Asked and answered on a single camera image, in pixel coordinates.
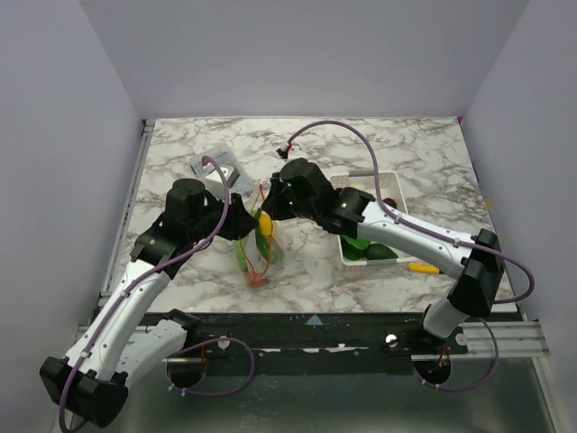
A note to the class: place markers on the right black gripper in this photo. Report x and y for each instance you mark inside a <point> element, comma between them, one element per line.
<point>276,201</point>

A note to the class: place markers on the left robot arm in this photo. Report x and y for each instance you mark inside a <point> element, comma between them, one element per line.
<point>91,382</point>

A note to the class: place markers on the green toy bok choy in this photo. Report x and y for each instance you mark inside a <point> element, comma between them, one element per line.
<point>354,249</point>

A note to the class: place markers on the yellow toy pepper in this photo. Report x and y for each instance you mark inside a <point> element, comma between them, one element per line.
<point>266,225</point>

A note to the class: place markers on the yellow marker pen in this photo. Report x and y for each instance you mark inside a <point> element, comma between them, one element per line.
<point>425,269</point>

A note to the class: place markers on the dark toy avocado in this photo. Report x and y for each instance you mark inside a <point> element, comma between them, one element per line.
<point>377,252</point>

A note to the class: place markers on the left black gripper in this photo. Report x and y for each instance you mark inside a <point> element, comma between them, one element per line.
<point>241,222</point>

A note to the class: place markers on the white plastic basket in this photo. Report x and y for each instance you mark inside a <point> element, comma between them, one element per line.
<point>389,188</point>

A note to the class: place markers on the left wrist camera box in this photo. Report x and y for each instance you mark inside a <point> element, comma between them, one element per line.
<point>221,173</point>

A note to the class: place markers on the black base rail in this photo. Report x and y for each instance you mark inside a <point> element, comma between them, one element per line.
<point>298,344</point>

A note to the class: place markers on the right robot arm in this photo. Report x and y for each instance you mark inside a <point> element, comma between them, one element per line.
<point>473,261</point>

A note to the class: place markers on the green toy bitter gourd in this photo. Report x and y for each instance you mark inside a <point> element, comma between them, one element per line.
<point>256,253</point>

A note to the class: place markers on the clear zip top bag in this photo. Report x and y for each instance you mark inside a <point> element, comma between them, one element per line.
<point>259,281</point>

